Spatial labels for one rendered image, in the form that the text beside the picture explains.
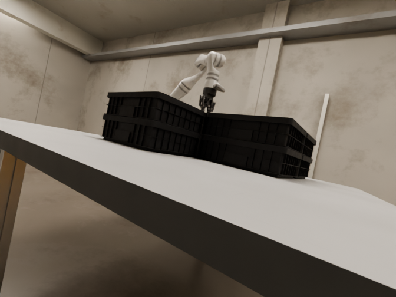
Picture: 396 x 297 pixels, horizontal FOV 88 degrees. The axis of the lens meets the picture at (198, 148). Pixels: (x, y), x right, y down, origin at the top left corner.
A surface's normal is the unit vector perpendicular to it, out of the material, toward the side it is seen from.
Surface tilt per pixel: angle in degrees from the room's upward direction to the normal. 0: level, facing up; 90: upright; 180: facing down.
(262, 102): 90
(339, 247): 0
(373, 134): 90
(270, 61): 90
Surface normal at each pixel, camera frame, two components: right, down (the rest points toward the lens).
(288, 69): -0.53, -0.11
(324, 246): 0.20, -0.98
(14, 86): 0.82, 0.17
